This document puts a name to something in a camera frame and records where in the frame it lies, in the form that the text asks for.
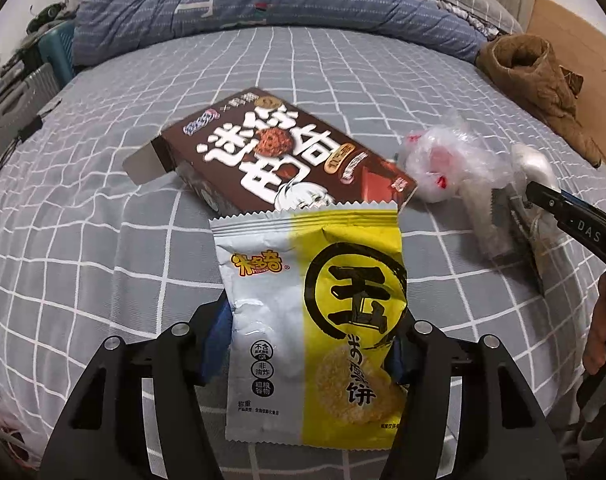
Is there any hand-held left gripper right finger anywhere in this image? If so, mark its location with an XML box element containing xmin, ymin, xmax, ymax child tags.
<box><xmin>383</xmin><ymin>310</ymin><xmax>568</xmax><ymax>480</ymax></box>

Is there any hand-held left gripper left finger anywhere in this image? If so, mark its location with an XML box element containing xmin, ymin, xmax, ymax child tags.
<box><xmin>50</xmin><ymin>297</ymin><xmax>234</xmax><ymax>480</ymax></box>

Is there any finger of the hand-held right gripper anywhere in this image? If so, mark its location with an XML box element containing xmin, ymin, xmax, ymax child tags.
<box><xmin>525</xmin><ymin>180</ymin><xmax>606</xmax><ymax>267</ymax></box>

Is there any yellow white snack packet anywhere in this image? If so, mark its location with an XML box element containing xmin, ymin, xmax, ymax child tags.
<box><xmin>208</xmin><ymin>201</ymin><xmax>410</xmax><ymax>453</ymax></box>

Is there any brown snack box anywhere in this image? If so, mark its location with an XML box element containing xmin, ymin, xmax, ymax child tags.
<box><xmin>123</xmin><ymin>87</ymin><xmax>418</xmax><ymax>213</ymax></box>

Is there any person's right hand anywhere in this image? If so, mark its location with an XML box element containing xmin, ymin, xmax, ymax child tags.
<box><xmin>585</xmin><ymin>270</ymin><xmax>606</xmax><ymax>376</ymax></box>

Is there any brown quilted jacket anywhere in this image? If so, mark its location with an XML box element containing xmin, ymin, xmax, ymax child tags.
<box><xmin>475</xmin><ymin>34</ymin><xmax>604</xmax><ymax>168</ymax></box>

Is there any grey checked bed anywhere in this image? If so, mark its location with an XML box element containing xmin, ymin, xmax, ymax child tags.
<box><xmin>0</xmin><ymin>27</ymin><xmax>606</xmax><ymax>461</ymax></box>

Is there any wooden headboard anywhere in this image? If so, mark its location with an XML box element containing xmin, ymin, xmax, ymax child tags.
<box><xmin>525</xmin><ymin>0</ymin><xmax>606</xmax><ymax>186</ymax></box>

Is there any grey suitcase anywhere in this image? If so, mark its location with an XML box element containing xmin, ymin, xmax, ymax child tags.
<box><xmin>0</xmin><ymin>62</ymin><xmax>61</xmax><ymax>146</ymax></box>

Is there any blue striped quilt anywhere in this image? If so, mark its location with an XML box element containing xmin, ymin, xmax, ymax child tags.
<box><xmin>72</xmin><ymin>0</ymin><xmax>498</xmax><ymax>68</ymax></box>

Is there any dark clutter pile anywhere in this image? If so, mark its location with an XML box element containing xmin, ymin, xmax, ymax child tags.
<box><xmin>0</xmin><ymin>2</ymin><xmax>68</xmax><ymax>86</ymax></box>

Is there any black cable with adapter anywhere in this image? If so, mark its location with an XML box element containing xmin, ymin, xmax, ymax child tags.
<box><xmin>0</xmin><ymin>100</ymin><xmax>64</xmax><ymax>201</ymax></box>

